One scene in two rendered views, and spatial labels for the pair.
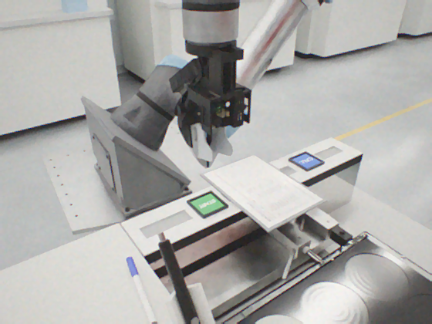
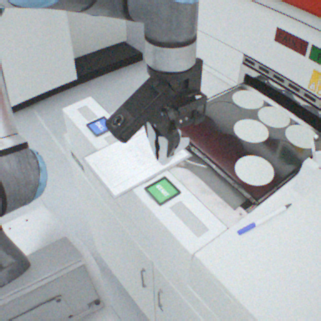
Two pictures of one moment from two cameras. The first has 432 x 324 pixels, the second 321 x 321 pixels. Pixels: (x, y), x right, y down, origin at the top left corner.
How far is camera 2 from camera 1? 0.71 m
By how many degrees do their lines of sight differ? 68
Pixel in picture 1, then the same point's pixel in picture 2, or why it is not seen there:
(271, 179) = (126, 149)
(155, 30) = not seen: outside the picture
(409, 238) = not seen: hidden behind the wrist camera
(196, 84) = (171, 104)
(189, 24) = (191, 55)
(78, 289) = (271, 260)
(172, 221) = (183, 216)
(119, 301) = (272, 231)
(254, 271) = (196, 184)
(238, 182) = (129, 170)
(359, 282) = (204, 133)
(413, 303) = (215, 116)
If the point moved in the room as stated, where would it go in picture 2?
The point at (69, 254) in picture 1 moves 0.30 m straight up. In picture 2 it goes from (240, 280) to (292, 160)
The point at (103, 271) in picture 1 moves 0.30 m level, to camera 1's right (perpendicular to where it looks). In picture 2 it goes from (251, 249) to (225, 139)
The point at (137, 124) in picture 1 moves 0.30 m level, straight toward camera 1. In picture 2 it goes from (14, 257) to (175, 225)
